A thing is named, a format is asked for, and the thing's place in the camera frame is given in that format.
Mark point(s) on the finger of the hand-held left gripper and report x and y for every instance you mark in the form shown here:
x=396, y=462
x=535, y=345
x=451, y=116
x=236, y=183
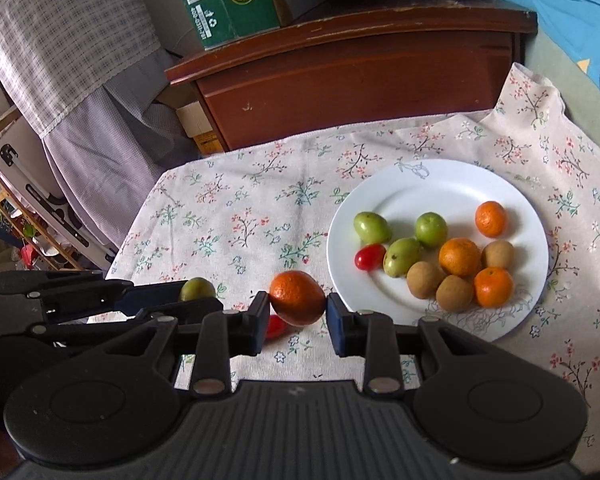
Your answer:
x=180, y=312
x=145, y=296

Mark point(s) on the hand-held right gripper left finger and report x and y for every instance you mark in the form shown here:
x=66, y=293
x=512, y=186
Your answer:
x=260, y=330

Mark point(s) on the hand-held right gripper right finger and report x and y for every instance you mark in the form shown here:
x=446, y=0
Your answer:
x=334, y=327

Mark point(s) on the red cherry tomato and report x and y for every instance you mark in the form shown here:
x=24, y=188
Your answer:
x=276, y=327
x=370, y=257

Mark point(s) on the green jujube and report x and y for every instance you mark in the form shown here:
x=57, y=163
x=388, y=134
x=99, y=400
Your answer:
x=372, y=226
x=431, y=229
x=198, y=288
x=401, y=257

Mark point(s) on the orange mandarin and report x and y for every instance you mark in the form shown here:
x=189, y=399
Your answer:
x=460, y=257
x=491, y=219
x=297, y=297
x=494, y=287

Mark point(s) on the small brown kiwi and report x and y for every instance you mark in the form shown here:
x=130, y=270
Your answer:
x=425, y=280
x=498, y=255
x=455, y=294

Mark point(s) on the white plate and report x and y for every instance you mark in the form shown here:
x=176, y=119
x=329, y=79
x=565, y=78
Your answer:
x=445, y=190

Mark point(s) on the floral tablecloth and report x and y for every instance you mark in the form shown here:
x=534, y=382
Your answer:
x=260, y=220

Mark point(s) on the small cardboard box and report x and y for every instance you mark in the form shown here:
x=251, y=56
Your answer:
x=200, y=127

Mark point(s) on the brown wooden cabinet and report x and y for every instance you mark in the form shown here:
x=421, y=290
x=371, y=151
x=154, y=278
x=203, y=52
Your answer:
x=355, y=75

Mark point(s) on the checked grey cloth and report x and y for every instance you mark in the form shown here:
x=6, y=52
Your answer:
x=65, y=40

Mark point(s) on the green and white carton box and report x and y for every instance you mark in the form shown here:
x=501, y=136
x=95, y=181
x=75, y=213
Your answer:
x=225, y=0

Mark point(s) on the olive green cushion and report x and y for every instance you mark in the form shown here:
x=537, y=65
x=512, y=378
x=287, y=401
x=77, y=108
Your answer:
x=560, y=95

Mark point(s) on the blue printed blanket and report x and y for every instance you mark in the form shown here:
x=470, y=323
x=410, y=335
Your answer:
x=575, y=15

